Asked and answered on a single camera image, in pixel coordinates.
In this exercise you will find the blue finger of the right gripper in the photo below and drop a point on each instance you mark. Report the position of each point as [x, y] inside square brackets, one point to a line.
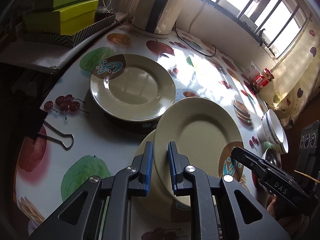
[247, 158]

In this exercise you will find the fruit printed tablecloth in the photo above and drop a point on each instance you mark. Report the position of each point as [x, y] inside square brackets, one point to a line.
[60, 191]

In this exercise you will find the clear plastic cup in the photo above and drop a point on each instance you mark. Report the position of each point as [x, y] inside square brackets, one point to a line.
[251, 72]

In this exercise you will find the person's right hand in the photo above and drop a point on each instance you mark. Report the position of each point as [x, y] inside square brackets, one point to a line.
[293, 222]

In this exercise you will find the black hook on windowsill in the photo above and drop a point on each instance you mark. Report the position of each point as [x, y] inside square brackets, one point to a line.
[263, 39]

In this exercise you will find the black binder clip left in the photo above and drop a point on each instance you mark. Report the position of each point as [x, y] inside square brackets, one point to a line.
[38, 121]

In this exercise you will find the stainless steel bowl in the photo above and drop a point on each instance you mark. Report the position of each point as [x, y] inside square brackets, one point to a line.
[272, 157]

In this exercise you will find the zigzag patterned tray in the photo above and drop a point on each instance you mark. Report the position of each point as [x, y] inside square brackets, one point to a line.
[70, 41]

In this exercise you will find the white electric kettle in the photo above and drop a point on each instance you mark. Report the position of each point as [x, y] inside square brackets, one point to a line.
[156, 18]

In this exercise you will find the window with bars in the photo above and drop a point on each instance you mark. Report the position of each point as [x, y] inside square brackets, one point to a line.
[283, 20]

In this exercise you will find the white blue-striped bowl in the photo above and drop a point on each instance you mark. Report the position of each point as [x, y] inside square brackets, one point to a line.
[281, 148]
[271, 129]

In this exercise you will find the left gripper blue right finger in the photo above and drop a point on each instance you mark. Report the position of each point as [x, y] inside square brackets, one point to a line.
[188, 180]

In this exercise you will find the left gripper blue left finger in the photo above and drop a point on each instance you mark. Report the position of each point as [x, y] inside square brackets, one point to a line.
[132, 181]

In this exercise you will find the red chili sauce jar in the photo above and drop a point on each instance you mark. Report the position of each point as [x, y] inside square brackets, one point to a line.
[262, 79]

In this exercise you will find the heart patterned curtain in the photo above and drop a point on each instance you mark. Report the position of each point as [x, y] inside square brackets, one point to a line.
[296, 76]

